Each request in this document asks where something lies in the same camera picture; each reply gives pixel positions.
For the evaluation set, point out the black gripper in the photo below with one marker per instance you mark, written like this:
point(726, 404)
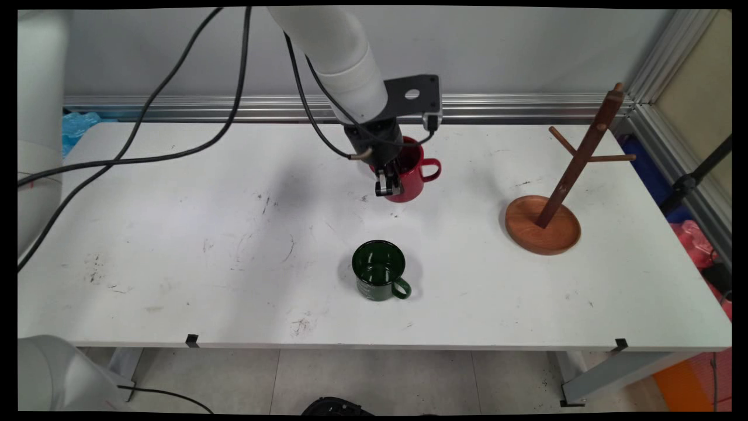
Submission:
point(377, 143)

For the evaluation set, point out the black tripod stand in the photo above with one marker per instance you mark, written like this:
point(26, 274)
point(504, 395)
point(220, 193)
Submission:
point(686, 181)

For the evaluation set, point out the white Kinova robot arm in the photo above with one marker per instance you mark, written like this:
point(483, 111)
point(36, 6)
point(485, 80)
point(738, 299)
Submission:
point(333, 52)

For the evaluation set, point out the pink foam packing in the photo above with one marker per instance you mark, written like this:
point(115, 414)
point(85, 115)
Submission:
point(695, 245)

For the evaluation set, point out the dark green enamel mug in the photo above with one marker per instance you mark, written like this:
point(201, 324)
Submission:
point(374, 289)

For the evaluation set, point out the blue foam packing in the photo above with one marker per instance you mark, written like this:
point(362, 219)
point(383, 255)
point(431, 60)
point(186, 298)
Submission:
point(76, 131)

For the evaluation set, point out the blue plastic bin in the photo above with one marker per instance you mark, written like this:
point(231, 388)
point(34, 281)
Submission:
point(643, 175)

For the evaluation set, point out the aluminium corner frame profile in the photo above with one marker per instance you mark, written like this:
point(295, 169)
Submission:
point(660, 58)

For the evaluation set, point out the black object on floor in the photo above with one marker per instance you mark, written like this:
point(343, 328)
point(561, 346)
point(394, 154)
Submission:
point(336, 406)

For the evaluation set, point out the wooden mug tree stand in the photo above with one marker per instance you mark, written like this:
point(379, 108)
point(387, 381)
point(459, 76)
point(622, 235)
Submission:
point(543, 234)

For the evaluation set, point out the orange box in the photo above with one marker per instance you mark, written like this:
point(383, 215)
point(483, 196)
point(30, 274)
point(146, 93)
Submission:
point(678, 386)

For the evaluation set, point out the long aluminium wall rail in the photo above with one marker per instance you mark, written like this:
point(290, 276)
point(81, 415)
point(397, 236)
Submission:
point(526, 108)

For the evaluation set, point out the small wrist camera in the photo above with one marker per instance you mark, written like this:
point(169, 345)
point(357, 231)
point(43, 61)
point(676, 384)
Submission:
point(431, 121)

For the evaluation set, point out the black tape marker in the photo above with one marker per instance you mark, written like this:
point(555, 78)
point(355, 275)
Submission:
point(620, 344)
point(191, 340)

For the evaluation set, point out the red enamel mug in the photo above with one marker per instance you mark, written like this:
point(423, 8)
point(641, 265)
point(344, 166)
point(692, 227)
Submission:
point(415, 181)

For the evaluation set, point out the grey table leg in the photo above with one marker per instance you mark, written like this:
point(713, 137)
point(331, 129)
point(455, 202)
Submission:
point(125, 365)
point(608, 374)

